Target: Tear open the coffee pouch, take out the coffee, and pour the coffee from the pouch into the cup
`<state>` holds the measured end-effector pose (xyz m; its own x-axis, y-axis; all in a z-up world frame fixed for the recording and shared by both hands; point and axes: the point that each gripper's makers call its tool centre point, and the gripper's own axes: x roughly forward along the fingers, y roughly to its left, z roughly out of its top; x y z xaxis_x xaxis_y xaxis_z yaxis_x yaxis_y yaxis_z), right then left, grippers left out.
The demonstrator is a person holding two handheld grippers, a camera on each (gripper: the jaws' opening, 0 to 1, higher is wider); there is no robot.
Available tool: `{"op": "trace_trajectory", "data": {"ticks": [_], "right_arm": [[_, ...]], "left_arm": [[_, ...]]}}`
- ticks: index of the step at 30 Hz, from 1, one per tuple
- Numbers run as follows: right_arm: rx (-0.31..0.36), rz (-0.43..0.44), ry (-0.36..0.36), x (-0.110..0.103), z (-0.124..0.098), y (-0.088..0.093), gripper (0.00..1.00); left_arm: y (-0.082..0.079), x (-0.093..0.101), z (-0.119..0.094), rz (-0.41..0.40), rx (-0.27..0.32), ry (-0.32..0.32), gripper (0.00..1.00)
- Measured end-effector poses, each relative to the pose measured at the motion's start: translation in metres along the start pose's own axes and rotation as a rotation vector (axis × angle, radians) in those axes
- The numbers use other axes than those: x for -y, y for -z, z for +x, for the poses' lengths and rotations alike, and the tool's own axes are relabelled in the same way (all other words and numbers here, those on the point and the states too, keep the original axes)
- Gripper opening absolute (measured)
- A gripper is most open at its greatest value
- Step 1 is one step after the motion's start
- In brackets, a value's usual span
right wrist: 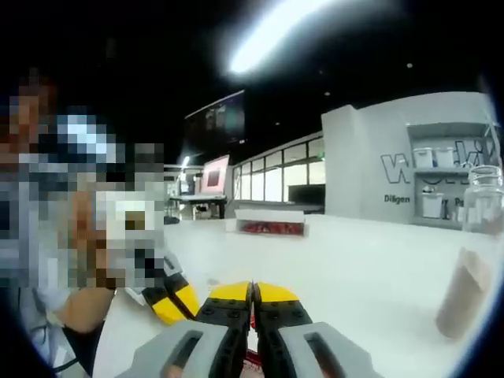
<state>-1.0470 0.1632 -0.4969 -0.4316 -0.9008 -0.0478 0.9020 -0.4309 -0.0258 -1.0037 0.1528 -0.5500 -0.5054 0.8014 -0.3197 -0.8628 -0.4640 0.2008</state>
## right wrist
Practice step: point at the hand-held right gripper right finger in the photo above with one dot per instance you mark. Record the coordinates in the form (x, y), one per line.
(279, 315)

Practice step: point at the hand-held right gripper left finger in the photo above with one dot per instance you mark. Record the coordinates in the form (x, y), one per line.
(224, 315)

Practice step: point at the slim red coffee pouch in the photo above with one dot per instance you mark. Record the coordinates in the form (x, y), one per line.
(252, 359)

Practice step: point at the pile of red coffee pouches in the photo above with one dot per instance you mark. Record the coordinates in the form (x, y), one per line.
(271, 228)

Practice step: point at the brown coffee powder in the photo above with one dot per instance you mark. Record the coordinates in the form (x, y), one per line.
(464, 295)

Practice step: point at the clear glass jar cup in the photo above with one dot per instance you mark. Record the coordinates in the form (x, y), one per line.
(478, 212)

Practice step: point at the person's black shorts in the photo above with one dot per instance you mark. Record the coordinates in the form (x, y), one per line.
(84, 346)

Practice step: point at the grey work table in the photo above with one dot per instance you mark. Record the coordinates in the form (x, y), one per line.
(197, 197)

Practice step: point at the white cardboard box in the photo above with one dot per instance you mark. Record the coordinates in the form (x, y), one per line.
(271, 215)

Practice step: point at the black monitor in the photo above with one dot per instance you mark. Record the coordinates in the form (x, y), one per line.
(306, 194)

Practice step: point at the pink display board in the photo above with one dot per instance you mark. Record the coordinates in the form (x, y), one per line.
(216, 175)

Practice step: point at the person's light shirt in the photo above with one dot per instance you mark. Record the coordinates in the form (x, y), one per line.
(39, 323)

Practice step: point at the glass partition windows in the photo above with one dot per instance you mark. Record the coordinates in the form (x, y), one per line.
(275, 177)

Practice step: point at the dark hanging screen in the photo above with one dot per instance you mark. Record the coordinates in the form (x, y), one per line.
(216, 118)

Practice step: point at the tall white storage bin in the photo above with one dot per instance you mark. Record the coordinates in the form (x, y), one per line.
(431, 205)

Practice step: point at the grey shelf unit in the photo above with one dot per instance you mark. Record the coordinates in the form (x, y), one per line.
(445, 181)

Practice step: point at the long ceiling light strip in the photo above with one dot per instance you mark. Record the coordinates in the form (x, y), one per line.
(275, 35)

